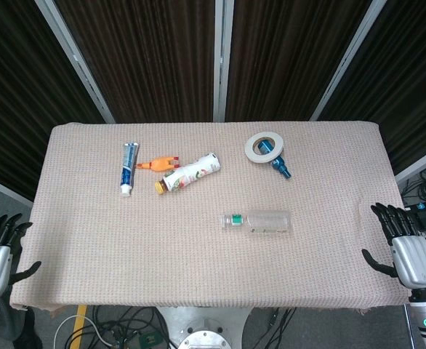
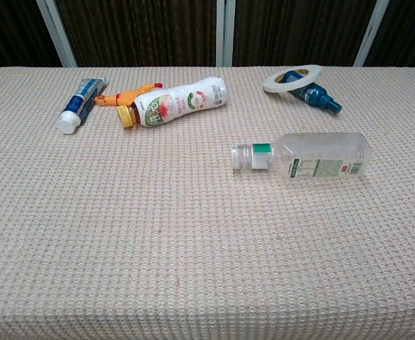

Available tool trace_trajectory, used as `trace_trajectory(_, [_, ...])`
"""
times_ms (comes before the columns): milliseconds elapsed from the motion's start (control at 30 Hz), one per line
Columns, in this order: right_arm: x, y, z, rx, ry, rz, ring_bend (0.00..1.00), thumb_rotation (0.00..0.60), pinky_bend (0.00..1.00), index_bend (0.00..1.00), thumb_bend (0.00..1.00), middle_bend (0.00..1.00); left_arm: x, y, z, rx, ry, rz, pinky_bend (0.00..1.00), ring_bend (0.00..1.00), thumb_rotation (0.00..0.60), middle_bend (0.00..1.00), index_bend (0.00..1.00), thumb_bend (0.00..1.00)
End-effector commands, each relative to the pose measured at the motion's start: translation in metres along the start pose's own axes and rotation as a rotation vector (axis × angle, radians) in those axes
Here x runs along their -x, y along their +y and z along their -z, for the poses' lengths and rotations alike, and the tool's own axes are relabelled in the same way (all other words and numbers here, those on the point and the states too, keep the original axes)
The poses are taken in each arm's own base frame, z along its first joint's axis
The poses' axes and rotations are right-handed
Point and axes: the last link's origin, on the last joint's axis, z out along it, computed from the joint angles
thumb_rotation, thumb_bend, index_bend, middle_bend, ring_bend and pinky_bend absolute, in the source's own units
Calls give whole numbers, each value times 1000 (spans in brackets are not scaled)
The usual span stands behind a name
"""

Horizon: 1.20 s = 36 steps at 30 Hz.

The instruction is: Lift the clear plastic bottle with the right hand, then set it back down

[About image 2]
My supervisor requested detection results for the translucent plastic tube screw cap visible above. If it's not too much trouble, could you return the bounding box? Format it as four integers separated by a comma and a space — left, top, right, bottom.
231, 142, 254, 171

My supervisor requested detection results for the transparent plastic bottle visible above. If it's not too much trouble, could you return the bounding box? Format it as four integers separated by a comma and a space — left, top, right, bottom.
249, 132, 373, 179

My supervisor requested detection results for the white yellow-capped drink bottle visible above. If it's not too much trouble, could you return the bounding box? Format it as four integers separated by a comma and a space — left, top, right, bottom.
116, 76, 227, 130

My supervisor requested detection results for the dark blue spray bottle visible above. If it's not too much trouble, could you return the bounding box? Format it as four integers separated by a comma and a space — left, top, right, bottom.
282, 70, 343, 115

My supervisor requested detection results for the beige waffle-weave tablecloth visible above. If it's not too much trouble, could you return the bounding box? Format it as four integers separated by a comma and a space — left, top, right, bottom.
0, 65, 415, 340

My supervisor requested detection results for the white tape roll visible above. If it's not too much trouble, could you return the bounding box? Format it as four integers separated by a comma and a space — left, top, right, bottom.
262, 64, 323, 94

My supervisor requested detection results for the orange rubber chicken toy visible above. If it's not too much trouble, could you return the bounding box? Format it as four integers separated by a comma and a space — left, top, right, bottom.
93, 82, 164, 108

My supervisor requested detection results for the blue and white toothpaste tube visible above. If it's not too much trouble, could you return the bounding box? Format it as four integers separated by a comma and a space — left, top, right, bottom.
55, 77, 108, 135

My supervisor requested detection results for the white screen frame post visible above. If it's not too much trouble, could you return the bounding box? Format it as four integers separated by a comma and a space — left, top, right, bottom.
215, 0, 227, 68
35, 0, 78, 69
353, 0, 390, 68
224, 0, 237, 68

